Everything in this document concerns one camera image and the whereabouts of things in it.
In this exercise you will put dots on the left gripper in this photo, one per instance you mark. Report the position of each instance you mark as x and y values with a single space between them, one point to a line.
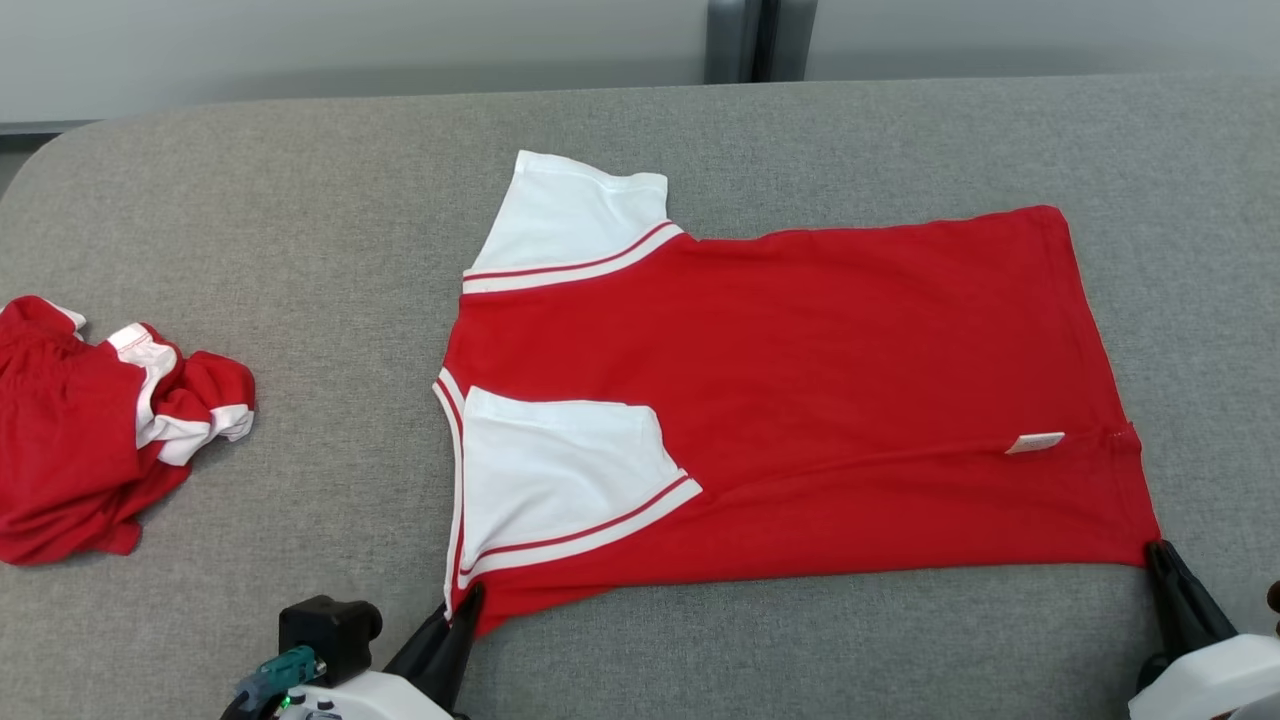
438 678

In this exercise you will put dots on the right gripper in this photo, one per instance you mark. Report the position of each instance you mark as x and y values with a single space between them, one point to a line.
1153 670

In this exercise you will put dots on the red white sleeved jersey shirt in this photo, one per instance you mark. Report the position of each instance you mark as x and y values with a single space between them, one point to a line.
800 400

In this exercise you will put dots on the red white jersey shorts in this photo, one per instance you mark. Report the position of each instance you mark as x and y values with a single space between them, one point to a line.
60 440

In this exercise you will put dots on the white right camera bracket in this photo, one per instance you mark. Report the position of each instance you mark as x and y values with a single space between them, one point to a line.
1210 680

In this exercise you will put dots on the white camera bracket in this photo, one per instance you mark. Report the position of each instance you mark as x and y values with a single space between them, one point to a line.
370 700
1210 680

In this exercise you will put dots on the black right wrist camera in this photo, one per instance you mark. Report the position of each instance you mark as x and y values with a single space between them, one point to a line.
1275 596

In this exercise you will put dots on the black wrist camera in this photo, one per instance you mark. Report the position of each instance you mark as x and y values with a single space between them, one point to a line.
1275 596
330 630

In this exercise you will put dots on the white left camera bracket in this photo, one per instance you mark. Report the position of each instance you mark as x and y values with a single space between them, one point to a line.
370 700

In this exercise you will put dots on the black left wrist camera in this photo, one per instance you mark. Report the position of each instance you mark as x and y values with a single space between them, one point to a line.
330 630

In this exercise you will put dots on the grey double partition post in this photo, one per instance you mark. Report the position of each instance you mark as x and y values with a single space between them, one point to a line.
730 40

